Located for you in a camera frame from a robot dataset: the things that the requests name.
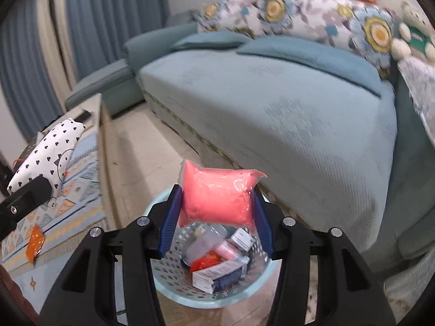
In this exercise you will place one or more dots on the orange plastic bag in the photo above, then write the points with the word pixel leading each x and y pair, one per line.
pixel 205 261

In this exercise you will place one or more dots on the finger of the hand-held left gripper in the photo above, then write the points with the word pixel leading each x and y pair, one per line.
pixel 27 197

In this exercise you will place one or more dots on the pink clear packet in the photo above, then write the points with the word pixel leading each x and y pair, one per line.
pixel 217 193

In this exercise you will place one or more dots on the white bear plush toy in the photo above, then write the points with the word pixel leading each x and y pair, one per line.
pixel 416 37

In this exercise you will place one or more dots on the long floral back cushion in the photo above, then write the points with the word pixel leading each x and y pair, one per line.
pixel 316 17

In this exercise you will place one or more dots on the pink wrapper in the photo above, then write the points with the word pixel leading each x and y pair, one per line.
pixel 226 249

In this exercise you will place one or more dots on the large white carton box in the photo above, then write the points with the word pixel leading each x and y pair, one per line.
pixel 217 275

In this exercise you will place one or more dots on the grey lace blanket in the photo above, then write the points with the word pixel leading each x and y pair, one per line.
pixel 421 91

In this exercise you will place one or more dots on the small white blue box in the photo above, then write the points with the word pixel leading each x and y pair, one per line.
pixel 243 239

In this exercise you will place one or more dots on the large blue pillow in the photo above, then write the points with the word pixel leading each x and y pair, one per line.
pixel 312 61

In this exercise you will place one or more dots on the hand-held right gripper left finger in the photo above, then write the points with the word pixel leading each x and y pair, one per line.
pixel 168 224

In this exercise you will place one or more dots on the small blue pillow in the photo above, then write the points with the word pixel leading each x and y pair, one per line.
pixel 210 40

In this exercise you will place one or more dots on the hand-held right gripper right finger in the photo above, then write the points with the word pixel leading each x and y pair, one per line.
pixel 263 231

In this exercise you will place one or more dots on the teal plastic laundry basket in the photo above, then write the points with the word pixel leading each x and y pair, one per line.
pixel 170 278

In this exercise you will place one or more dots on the orange transparent packet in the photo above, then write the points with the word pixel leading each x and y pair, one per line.
pixel 35 244

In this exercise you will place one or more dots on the white polka dot bag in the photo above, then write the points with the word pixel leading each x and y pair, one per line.
pixel 51 152

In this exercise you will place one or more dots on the clear plastic bottle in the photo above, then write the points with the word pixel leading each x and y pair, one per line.
pixel 205 241

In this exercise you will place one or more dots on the blue curtain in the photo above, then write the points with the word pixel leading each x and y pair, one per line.
pixel 112 17
pixel 23 74

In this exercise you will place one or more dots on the blue fabric sofa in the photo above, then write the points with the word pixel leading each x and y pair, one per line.
pixel 272 125

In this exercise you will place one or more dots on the white coffee table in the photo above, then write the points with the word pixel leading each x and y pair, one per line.
pixel 105 176

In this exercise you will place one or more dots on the short floral back cushion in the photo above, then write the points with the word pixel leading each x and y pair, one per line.
pixel 224 13

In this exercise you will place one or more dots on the blue patterned table mat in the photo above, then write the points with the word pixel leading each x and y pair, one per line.
pixel 78 193

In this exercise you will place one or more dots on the dark round bowl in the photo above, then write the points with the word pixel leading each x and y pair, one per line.
pixel 32 144

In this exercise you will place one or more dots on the white curtain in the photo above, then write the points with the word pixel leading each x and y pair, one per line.
pixel 47 40

